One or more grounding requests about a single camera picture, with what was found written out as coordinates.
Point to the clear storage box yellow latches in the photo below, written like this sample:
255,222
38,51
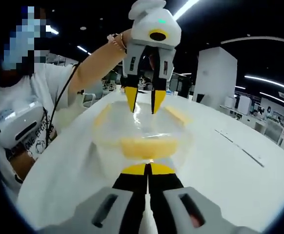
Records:
147,146

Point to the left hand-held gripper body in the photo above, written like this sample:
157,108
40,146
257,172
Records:
147,26

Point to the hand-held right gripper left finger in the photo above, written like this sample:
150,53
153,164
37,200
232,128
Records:
117,207

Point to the row of white office cabinets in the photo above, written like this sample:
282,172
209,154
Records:
273,129

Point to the person in white shirt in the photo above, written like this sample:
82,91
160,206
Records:
51,80

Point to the long ceiling light strip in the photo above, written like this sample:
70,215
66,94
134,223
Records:
186,9
271,83

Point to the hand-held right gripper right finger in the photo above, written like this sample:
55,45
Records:
178,209

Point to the white office chair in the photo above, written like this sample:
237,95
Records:
89,100

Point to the white paper cup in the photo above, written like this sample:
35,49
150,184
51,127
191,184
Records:
190,97

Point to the white chest-worn device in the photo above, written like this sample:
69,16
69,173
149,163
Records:
17,122

